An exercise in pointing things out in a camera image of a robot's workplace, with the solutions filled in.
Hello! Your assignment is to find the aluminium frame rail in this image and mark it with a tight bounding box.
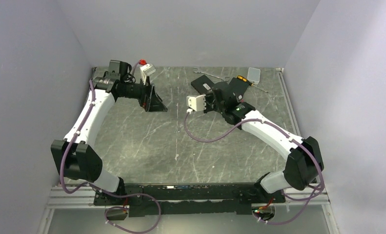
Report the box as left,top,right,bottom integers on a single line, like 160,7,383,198
46,187,96,209

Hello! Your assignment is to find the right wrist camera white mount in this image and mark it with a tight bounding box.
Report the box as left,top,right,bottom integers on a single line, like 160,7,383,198
186,95,206,114

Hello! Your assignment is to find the silver wrench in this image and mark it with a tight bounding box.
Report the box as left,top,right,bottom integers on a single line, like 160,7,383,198
193,67,229,81

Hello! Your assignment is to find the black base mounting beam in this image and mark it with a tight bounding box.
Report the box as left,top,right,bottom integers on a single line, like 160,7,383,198
93,182,285,217

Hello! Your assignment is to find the plain black box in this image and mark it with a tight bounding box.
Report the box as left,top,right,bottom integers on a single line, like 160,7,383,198
224,78,249,102

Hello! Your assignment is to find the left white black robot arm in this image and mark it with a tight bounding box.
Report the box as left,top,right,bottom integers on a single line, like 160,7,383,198
51,60,167,205

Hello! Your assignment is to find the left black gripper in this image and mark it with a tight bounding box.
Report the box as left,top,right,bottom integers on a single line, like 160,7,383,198
120,75,168,112

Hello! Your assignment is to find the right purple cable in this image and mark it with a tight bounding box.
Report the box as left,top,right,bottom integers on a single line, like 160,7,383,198
183,111,326,226

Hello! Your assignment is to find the black box with white label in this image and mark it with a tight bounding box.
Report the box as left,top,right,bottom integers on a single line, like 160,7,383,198
190,75,222,96

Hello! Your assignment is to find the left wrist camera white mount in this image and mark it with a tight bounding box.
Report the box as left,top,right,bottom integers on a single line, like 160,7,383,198
138,59,156,85

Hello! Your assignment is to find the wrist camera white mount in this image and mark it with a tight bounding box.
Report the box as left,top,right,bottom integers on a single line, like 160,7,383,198
186,95,206,114
138,59,156,85

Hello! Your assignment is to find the clear plastic container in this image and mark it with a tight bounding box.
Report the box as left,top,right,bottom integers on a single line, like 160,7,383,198
247,67,261,84

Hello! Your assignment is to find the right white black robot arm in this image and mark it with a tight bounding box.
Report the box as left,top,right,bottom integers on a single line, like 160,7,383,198
191,82,325,202

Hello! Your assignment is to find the yellow black handled screwdriver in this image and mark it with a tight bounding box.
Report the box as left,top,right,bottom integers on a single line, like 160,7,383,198
236,76,268,93

